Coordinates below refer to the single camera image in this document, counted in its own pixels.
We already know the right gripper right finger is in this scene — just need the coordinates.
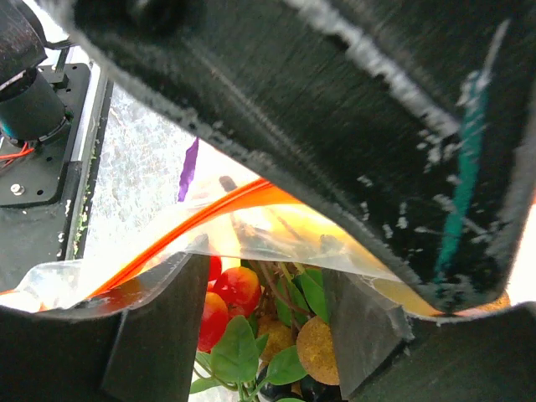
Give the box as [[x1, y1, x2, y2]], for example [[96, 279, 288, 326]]
[[322, 270, 535, 401]]

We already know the fake brown longan bunch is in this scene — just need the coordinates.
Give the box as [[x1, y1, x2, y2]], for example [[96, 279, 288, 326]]
[[258, 316, 340, 385]]

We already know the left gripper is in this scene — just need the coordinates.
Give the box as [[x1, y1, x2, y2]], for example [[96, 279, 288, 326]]
[[41, 0, 536, 315]]

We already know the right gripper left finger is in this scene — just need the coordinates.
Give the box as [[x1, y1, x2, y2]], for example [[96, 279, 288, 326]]
[[1, 253, 209, 401]]

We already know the fake red cherry bunch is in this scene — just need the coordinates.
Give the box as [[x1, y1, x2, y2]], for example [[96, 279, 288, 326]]
[[197, 256, 261, 353]]

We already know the fake dark grape bunch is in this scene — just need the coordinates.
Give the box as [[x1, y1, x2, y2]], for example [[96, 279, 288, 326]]
[[259, 375, 343, 402]]

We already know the clear zip top bag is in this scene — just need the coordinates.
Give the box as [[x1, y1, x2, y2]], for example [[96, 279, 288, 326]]
[[0, 137, 512, 319]]

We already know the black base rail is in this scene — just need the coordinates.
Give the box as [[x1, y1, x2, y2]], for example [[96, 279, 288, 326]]
[[1, 63, 113, 291]]

